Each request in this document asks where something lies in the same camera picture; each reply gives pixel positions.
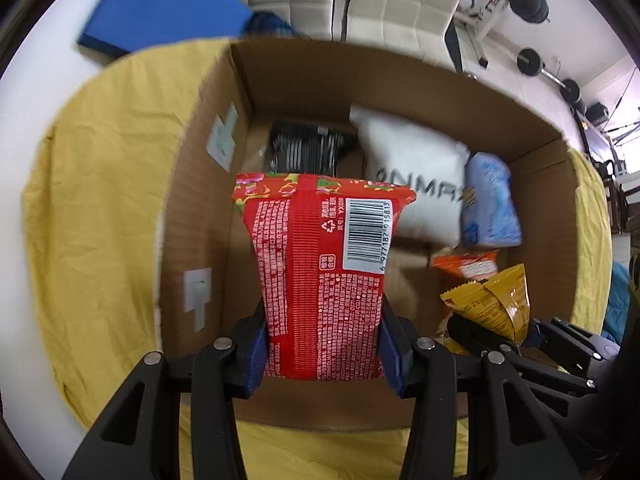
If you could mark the red snack packet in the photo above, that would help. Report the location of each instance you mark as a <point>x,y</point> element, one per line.
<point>320,280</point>

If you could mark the black striped packet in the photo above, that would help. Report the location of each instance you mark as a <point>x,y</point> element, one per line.
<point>305,150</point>

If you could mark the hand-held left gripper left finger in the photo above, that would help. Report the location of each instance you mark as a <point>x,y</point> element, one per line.
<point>255,360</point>

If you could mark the white soft pouch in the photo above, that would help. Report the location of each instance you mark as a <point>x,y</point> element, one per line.
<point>415,160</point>

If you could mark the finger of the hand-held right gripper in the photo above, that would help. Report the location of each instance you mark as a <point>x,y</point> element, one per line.
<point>480,335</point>
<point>537,334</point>

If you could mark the blue jacket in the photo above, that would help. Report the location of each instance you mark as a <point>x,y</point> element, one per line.
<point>617,300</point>

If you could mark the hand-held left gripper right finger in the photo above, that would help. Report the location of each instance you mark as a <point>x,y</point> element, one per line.
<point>392,355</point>

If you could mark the blue and white packet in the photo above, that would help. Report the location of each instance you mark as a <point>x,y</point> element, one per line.
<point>490,205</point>

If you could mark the cardboard box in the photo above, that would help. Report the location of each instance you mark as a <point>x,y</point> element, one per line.
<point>330,85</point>

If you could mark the short barbell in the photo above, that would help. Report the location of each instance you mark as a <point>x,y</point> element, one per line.
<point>547,72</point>

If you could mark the dark blue cloth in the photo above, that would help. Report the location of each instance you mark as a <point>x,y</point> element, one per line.
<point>270,24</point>

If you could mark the yellow tablecloth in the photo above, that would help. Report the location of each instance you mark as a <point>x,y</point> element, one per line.
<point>110,185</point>

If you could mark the white weight bench rack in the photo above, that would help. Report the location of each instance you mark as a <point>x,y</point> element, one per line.
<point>487,22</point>

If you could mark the blue foam mat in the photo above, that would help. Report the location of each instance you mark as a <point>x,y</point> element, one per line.
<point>160,10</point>

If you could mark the black and blue bench pad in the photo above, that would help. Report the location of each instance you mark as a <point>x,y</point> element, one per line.
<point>452,47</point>

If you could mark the orange panda snack packet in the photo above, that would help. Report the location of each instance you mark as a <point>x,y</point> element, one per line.
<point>465,265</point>

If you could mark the black speaker box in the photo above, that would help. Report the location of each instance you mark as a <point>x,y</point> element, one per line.
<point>596,112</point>

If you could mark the yellow snack packet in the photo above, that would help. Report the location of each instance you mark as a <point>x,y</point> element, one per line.
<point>500,300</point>

